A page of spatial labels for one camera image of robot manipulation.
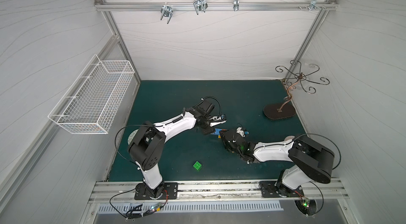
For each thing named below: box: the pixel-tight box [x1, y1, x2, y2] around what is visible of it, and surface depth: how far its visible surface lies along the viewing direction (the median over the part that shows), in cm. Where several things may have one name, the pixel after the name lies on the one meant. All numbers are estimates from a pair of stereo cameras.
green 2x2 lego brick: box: [192, 160, 203, 172], surface depth 80 cm
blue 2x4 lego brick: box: [211, 127, 223, 136], surface depth 89 cm
